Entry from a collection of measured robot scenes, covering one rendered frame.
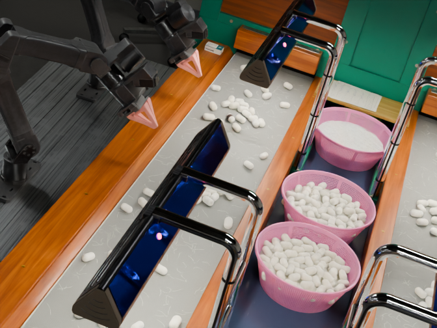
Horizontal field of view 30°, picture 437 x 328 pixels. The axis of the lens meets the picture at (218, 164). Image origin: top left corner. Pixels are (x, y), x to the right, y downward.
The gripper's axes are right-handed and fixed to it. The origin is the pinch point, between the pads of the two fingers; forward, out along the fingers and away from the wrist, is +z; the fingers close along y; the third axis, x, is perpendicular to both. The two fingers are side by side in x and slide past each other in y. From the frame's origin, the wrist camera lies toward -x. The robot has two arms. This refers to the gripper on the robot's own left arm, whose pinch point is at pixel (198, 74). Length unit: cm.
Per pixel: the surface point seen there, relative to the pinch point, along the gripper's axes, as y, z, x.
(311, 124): -10.1, 27.5, -25.8
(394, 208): -20, 57, -37
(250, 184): -29.7, 28.8, -9.3
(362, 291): -92, 37, -51
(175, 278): -77, 25, -6
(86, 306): -128, 1, -29
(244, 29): 42.6, 1.7, -2.0
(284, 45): -11.4, 3.4, -33.0
